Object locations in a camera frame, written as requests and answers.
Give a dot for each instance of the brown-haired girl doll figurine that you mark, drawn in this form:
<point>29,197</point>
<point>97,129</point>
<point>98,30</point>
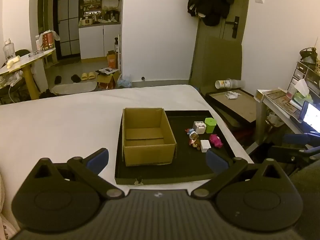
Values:
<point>195,143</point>

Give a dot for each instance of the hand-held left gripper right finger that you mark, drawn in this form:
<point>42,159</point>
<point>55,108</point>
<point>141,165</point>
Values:
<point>217,160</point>

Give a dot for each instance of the white printed bag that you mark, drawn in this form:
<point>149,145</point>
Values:
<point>5,217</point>

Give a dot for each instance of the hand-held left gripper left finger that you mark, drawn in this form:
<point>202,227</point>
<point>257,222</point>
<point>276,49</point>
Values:
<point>98,158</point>

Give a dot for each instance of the black slipper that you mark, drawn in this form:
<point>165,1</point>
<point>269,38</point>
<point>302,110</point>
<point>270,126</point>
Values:
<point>75,78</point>
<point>58,79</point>

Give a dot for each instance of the black framed glass door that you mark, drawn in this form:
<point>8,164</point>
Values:
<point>67,20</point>

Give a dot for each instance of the black shallow tray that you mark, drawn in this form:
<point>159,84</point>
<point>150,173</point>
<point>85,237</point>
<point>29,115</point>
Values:
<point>190,165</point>

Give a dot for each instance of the grey side desk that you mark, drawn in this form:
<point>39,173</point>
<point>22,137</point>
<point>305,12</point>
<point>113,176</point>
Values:
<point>277,100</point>

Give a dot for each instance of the green hexagonal lidded box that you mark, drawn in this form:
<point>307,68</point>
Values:
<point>210,125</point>

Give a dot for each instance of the brown cardboard box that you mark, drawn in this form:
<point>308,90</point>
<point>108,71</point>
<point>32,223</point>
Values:
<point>147,152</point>

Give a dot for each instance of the white rabbit cube toy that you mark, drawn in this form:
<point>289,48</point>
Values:
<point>199,128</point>

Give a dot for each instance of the plain white cube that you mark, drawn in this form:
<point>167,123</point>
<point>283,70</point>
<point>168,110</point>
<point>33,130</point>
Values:
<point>205,146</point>

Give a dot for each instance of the white kitchen cabinet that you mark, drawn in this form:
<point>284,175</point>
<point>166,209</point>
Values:
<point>98,41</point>

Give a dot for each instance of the black hanging jacket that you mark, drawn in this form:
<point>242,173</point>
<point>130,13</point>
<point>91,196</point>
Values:
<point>210,2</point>

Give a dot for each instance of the black framed brown board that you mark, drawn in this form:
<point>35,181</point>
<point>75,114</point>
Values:
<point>237,107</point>

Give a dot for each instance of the grey floor mat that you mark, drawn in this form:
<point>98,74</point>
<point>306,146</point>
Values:
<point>75,88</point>

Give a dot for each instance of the orange carton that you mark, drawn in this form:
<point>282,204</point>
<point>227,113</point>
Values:
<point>112,60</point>

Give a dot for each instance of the floor cardboard box with papers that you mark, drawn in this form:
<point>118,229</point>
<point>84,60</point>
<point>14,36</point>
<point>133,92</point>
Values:
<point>107,80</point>

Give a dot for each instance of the small drawer organizer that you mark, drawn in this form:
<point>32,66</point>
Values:
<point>303,73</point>

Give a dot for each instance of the brown bag in plastic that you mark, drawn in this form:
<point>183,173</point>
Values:
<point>48,40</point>

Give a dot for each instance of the crumpled white paper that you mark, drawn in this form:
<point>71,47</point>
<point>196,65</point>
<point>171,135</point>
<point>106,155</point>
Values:
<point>232,95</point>

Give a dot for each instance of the blue monster figurine with mug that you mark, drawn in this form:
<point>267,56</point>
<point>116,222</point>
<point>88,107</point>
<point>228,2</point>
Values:
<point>192,133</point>

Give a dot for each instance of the olive green door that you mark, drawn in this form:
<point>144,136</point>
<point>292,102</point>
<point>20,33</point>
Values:
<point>240,10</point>

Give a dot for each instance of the round yellow-legged table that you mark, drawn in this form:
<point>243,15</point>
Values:
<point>27,62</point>

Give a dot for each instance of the blue plastic bag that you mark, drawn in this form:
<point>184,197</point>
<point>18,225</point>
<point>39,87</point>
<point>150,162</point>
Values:
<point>125,82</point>

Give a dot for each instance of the black eyeglasses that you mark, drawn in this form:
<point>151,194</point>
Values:
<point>36,53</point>

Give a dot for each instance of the olive cardboard sheet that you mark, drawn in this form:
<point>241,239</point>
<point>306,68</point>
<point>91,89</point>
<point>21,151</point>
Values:
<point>217,62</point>

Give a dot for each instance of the magenta pig figurine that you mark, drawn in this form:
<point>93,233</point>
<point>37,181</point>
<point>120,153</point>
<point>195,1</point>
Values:
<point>216,140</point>

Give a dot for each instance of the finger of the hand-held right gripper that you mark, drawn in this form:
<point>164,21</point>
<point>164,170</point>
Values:
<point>296,139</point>
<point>287,151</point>

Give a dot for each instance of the stack of paper cups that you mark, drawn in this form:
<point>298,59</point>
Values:
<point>230,83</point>

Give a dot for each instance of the open laptop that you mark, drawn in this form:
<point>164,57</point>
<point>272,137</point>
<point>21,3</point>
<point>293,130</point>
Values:
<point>311,116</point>

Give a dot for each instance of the green tissue box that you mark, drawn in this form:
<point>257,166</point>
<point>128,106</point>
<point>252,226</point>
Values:
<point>301,95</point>

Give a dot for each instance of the clear water bottle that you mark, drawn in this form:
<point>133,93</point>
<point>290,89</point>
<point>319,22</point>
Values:
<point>8,50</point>

